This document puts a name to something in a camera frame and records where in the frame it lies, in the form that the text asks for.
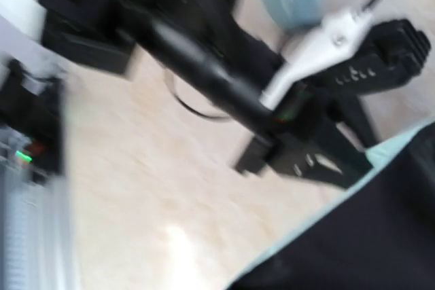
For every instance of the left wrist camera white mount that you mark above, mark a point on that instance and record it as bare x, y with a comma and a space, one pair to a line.
348, 53

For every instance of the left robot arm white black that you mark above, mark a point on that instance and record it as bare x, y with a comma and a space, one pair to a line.
198, 40

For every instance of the mint green black umbrella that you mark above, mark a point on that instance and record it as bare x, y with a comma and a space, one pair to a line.
379, 235

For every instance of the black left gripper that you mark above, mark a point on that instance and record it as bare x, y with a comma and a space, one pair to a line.
298, 142

